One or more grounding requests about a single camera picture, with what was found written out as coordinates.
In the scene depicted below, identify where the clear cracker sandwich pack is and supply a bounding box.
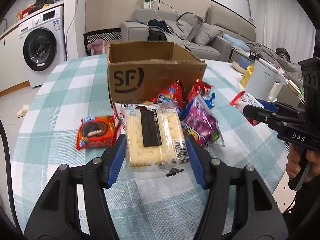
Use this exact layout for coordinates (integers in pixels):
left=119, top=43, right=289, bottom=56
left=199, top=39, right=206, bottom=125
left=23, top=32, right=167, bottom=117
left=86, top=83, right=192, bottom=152
left=120, top=101, right=189, bottom=180

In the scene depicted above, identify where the white noodle snack bag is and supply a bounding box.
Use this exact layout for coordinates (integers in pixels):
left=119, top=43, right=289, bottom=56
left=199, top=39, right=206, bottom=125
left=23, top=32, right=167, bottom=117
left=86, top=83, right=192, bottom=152
left=112, top=102, right=126, bottom=134

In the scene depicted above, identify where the person's right hand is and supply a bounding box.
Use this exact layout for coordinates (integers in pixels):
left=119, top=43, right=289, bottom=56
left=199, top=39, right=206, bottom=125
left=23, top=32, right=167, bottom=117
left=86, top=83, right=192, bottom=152
left=285, top=143, right=320, bottom=183

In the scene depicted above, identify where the white electric kettle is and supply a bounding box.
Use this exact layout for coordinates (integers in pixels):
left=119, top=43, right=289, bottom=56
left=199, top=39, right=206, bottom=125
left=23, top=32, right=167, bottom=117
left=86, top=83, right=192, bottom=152
left=245, top=58, right=285, bottom=101

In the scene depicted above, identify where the yellow bag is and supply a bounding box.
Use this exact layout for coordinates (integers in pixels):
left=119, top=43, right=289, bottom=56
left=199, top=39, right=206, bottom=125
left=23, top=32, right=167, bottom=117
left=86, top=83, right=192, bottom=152
left=240, top=64, right=254, bottom=88

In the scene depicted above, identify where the blue Oreo packet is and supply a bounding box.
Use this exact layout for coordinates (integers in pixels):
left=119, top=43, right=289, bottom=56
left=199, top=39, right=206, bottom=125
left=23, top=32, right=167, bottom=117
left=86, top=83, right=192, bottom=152
left=202, top=91, right=216, bottom=109

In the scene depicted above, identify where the light blue pillow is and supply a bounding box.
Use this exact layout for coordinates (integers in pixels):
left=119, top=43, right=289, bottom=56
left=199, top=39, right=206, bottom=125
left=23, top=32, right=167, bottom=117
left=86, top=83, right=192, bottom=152
left=222, top=34, right=250, bottom=52

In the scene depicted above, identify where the red small snack packet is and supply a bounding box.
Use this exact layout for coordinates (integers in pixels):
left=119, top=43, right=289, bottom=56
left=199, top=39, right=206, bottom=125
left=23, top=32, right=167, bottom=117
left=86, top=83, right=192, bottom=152
left=187, top=80, right=214, bottom=102

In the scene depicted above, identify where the grey sofa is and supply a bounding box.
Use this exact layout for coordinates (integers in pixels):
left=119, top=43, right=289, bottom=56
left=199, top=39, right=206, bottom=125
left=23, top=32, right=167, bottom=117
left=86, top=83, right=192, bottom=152
left=121, top=4, right=256, bottom=62

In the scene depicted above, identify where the white curtain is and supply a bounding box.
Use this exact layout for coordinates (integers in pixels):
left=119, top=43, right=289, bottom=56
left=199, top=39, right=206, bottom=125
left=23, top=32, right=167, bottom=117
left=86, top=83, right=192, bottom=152
left=255, top=0, right=316, bottom=63

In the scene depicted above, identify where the red Oreo cookie packet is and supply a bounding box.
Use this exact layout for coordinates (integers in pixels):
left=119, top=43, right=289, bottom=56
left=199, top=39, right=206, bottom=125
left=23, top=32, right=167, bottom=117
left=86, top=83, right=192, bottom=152
left=75, top=115, right=116, bottom=151

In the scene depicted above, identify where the red orange snack bag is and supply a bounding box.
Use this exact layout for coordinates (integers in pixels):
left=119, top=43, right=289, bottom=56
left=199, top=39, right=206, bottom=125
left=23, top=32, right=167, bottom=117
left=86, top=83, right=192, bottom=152
left=149, top=80, right=185, bottom=109

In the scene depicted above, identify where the grey cushion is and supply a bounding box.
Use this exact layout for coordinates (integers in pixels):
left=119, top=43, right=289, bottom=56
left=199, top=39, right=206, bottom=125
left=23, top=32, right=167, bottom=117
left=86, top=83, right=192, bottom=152
left=193, top=23, right=223, bottom=46

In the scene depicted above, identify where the beige slipper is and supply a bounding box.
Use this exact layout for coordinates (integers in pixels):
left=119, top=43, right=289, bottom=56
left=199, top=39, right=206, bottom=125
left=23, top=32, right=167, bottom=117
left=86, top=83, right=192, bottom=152
left=16, top=105, right=30, bottom=118

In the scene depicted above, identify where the grey clothes pile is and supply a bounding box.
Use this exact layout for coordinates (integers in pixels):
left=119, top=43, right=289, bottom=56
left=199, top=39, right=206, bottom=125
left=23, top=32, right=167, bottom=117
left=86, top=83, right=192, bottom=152
left=148, top=19, right=197, bottom=47

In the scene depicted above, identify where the teal plaid tablecloth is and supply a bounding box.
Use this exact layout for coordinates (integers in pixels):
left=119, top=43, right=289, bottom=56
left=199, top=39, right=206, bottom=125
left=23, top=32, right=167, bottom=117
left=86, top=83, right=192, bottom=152
left=11, top=56, right=287, bottom=239

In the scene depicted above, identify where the brown SF cardboard box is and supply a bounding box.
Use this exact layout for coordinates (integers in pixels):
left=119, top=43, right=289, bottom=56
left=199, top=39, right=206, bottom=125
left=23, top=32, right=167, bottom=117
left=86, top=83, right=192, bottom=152
left=107, top=41, right=207, bottom=103

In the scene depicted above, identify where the white kitchen cabinet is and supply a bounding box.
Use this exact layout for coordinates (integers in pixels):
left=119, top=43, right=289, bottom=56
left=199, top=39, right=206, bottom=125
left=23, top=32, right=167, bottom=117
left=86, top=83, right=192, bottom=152
left=1, top=26, right=30, bottom=96

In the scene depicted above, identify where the black patterned chair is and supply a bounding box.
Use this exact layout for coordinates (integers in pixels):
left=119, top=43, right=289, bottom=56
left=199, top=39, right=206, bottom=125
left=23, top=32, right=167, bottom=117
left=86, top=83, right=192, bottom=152
left=83, top=28, right=121, bottom=56

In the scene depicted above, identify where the pink cloth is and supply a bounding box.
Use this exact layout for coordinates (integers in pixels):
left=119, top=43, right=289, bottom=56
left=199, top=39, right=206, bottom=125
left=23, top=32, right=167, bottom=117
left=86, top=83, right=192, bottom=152
left=87, top=40, right=109, bottom=56

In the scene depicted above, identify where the white washing machine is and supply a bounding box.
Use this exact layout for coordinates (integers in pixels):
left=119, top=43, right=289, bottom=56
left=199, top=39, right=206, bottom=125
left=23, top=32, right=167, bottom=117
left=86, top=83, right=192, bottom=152
left=18, top=5, right=66, bottom=88

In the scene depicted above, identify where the black pot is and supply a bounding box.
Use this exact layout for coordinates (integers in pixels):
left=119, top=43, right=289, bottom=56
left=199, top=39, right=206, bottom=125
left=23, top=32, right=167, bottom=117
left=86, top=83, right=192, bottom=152
left=35, top=0, right=54, bottom=8

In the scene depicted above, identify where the wall socket with green plug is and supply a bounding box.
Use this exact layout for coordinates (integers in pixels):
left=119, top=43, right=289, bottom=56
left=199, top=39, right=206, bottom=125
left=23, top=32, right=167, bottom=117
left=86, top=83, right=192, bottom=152
left=143, top=0, right=157, bottom=9

